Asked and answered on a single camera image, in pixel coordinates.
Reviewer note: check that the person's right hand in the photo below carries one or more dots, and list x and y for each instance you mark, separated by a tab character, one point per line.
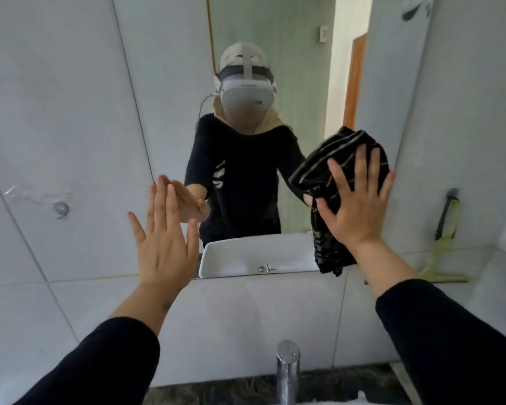
360	215

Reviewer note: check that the person's left thumb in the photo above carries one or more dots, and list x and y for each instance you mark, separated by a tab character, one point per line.
194	240

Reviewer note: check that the person's left forearm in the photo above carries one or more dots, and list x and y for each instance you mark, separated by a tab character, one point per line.
109	354

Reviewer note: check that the wall mirror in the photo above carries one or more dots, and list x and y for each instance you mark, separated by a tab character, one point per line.
303	58

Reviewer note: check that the person's right forearm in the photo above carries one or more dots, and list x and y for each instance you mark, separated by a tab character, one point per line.
438	333

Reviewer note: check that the person's right little finger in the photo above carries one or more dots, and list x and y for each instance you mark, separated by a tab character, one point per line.
387	185

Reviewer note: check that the black striped cloth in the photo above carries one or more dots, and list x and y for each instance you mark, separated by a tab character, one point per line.
320	164

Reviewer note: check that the chrome faucet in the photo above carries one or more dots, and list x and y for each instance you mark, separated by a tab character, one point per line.
287	375

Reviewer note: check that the person's right middle finger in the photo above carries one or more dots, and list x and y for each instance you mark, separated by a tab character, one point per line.
360	166

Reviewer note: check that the person's left little finger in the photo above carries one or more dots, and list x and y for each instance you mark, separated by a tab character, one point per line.
137	228

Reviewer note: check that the person's right thumb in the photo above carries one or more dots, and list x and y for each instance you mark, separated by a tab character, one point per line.
327	212

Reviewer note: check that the person's left middle finger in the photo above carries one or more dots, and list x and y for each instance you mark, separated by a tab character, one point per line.
160	202

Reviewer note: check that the white sink basin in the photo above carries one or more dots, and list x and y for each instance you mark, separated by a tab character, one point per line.
358	399

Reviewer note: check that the round wall plug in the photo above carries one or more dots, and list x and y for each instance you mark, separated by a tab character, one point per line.
61	209

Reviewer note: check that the person's left hand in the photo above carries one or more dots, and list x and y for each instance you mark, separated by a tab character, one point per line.
164	253

